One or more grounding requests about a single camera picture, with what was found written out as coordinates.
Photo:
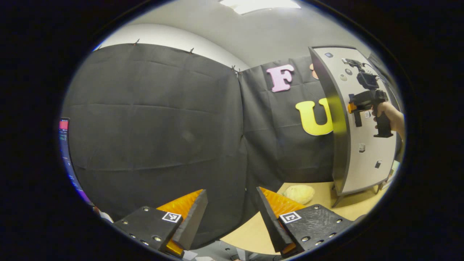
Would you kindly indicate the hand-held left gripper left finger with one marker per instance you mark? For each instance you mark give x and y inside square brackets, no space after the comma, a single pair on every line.
[194,221]

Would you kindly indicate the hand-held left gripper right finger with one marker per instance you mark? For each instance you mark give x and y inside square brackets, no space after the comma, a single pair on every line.
[270,223]

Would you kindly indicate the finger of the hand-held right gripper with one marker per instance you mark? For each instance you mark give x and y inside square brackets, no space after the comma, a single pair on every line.
[351,108]

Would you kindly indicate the grey cabinet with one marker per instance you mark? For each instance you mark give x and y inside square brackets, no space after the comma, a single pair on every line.
[333,145]

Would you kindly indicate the grey cabinet door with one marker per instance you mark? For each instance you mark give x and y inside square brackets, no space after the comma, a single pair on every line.
[362,163]

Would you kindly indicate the pale yellow round object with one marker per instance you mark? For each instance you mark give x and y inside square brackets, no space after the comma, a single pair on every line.
[299,194]

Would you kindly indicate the black backdrop cloth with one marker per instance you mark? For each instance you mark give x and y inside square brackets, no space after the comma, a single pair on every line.
[152,127]

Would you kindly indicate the computer monitor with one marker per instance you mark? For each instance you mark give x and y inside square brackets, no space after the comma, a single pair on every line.
[65,152]

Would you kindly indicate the grey metal frame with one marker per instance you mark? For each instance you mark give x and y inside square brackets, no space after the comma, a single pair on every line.
[217,252]

